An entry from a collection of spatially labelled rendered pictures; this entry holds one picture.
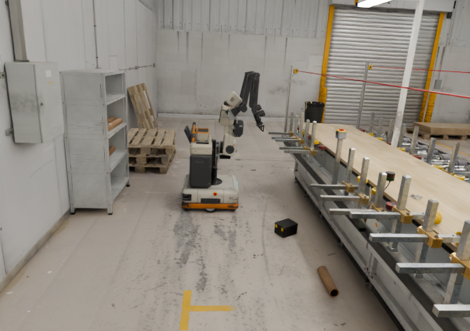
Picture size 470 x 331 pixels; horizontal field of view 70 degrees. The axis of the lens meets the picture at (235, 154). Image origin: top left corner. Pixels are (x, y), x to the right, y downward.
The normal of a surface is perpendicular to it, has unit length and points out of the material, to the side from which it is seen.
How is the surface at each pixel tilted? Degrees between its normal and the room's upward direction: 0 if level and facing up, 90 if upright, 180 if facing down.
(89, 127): 90
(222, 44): 90
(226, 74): 90
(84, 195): 90
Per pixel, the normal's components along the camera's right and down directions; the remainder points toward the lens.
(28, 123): 0.07, 0.28
